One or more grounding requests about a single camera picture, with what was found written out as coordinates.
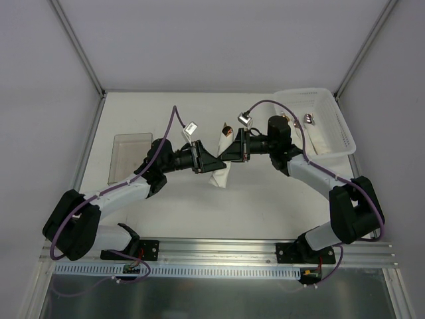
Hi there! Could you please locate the white paper napkin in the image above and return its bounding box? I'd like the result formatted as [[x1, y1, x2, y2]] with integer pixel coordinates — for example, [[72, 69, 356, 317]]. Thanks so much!
[[209, 123, 234, 189]]

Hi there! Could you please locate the gold spoon green handle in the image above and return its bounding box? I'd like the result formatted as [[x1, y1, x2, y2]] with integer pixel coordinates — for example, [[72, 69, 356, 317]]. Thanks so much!
[[222, 122, 233, 138]]

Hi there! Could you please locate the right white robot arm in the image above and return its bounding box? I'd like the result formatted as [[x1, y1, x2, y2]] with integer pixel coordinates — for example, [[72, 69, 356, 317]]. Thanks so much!
[[218, 116, 384, 263]]

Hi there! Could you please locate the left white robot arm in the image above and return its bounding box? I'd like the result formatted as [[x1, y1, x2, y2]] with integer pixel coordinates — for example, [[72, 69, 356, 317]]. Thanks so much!
[[42, 138, 226, 261]]

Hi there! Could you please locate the smoky transparent plastic box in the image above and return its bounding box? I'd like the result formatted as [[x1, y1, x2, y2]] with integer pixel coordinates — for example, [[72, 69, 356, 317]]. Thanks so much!
[[108, 133, 153, 185]]

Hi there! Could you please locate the white plastic basket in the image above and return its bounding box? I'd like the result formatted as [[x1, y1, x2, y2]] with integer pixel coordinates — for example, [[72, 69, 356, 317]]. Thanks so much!
[[272, 88, 356, 160]]

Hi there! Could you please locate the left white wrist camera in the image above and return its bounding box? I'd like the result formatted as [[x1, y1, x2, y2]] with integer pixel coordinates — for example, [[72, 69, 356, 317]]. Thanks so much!
[[182, 122, 198, 144]]

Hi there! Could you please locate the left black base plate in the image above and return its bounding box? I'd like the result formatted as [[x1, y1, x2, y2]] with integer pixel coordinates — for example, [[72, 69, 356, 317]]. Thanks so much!
[[100, 239, 160, 261]]

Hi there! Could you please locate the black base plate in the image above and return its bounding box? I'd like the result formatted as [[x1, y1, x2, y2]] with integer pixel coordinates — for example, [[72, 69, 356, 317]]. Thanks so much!
[[100, 239, 160, 261], [275, 242, 336, 265]]

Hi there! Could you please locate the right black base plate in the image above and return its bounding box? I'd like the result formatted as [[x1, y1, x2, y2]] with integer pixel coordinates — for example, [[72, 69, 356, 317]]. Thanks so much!
[[275, 242, 336, 265]]

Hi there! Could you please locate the white slotted cable duct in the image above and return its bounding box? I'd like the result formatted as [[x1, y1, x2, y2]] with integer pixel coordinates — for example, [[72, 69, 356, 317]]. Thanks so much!
[[54, 263, 301, 280]]

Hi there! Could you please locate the aluminium mounting rail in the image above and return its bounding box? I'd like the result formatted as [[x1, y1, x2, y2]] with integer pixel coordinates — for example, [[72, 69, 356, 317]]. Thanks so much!
[[39, 236, 398, 268]]

